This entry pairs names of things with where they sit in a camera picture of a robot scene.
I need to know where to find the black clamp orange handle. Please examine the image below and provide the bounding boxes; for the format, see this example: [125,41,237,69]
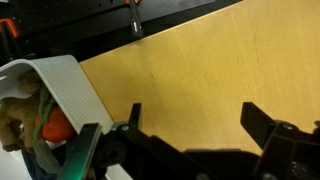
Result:
[0,18,20,40]
[124,0,145,38]

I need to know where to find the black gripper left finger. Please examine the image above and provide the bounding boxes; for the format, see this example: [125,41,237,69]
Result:
[128,102,143,130]

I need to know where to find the black perforated breadboard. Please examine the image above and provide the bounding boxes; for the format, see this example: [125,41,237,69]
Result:
[0,0,243,65]

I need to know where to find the white plastic container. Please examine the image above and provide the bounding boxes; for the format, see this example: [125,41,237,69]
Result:
[0,54,134,180]

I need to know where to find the orange carrot plush green leaves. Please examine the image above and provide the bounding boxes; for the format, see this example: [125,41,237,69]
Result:
[32,85,77,175]

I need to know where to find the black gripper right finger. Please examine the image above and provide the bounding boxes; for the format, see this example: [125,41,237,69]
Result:
[239,101,278,150]

